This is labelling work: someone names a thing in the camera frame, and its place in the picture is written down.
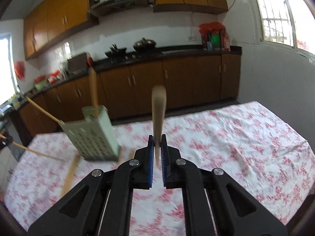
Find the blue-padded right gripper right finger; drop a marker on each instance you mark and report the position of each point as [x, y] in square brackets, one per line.
[214, 203]

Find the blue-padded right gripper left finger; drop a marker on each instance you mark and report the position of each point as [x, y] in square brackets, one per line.
[100, 204]

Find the brown lower kitchen cabinets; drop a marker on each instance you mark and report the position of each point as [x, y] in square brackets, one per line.
[125, 90]

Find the black wok with utensils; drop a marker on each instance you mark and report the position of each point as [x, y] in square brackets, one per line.
[115, 54]

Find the left window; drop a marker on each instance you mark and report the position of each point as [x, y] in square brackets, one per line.
[9, 84]

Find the green basin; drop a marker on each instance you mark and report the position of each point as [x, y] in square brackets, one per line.
[39, 86]

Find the green perforated utensil holder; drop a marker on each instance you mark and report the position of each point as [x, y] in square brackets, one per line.
[93, 137]

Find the red basin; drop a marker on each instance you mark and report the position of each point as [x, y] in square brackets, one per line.
[39, 78]

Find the red hanging plastic bag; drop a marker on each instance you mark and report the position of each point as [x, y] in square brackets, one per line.
[19, 69]

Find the dark wooden cutting board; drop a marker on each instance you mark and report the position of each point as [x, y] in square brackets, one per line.
[77, 63]

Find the red bottle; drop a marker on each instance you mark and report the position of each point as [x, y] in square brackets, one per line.
[90, 61]

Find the green container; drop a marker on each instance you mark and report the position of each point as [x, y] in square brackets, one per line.
[216, 41]

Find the black lidded wok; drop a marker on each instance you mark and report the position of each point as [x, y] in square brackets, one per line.
[144, 45]

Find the red plastic bag on condiments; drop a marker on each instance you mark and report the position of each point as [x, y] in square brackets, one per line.
[208, 28]

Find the barred right window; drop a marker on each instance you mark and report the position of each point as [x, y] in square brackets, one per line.
[287, 22]

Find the brown upper wall cabinets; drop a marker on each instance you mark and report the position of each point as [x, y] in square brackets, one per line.
[54, 20]

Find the wall power outlet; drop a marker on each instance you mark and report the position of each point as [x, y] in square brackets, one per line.
[191, 38]

